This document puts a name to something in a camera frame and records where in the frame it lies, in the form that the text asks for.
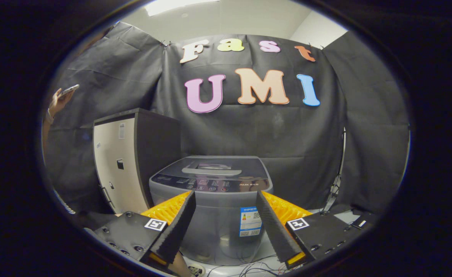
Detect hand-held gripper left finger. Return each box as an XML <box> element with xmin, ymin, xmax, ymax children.
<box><xmin>94</xmin><ymin>191</ymin><xmax>197</xmax><ymax>269</ymax></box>

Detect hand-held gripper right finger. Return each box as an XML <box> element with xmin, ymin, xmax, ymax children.
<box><xmin>256</xmin><ymin>190</ymin><xmax>360</xmax><ymax>270</ymax></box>

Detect grey washing machine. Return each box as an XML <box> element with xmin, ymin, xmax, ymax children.
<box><xmin>149</xmin><ymin>155</ymin><xmax>274</xmax><ymax>266</ymax></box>

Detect dark washing machine lid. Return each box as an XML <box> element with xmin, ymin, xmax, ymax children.
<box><xmin>161</xmin><ymin>155</ymin><xmax>270</xmax><ymax>180</ymax></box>

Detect silver smartphone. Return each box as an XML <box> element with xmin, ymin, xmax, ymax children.
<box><xmin>58</xmin><ymin>84</ymin><xmax>80</xmax><ymax>100</ymax></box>

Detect beige and black cabinet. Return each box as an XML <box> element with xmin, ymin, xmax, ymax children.
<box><xmin>93</xmin><ymin>108</ymin><xmax>181</xmax><ymax>215</ymax></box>

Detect black device with white label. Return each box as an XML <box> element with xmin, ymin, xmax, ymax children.
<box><xmin>350</xmin><ymin>209</ymin><xmax>381</xmax><ymax>230</ymax></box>

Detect black backdrop cloth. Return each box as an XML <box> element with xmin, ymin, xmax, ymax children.
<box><xmin>42</xmin><ymin>21</ymin><xmax>410</xmax><ymax>214</ymax></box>

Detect tangled floor cables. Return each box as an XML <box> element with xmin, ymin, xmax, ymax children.
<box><xmin>207</xmin><ymin>254</ymin><xmax>300</xmax><ymax>277</ymax></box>

